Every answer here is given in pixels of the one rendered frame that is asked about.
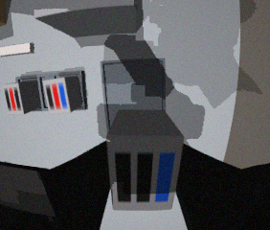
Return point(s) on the grey flat panel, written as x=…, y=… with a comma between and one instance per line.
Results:
x=249, y=141

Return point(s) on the white rectangular bar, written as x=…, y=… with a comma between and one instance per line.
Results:
x=16, y=49

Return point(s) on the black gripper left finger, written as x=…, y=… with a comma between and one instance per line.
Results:
x=71, y=196

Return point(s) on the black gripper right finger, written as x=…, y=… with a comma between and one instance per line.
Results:
x=218, y=196

